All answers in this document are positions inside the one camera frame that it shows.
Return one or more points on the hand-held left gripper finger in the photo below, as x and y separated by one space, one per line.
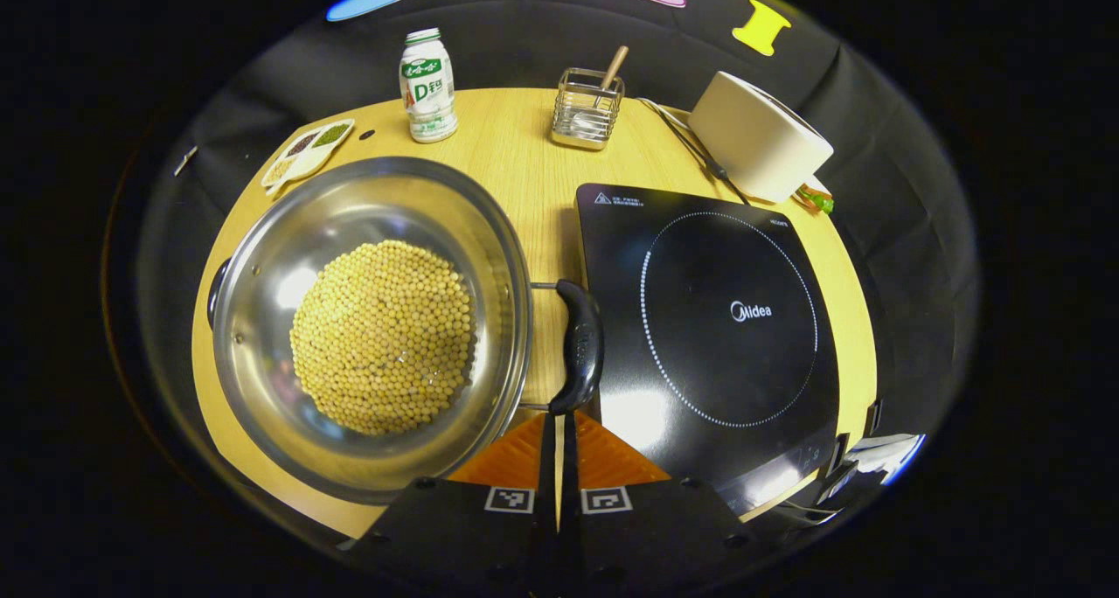
550 471
569 471

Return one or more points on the pile of yellow soybeans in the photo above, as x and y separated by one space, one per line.
385 336

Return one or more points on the black induction cooktop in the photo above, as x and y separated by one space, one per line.
726 257

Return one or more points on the stainless steel pot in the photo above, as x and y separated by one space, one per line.
367 205

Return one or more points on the lettuce sandwich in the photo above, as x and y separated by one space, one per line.
817 200

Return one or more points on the white toaster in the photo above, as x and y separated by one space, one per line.
752 143

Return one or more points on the white green-label drink bottle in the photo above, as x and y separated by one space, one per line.
428 100

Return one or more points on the white divided bean dish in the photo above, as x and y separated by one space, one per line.
306 154

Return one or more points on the silver cloth clip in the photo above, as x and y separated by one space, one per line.
184 161

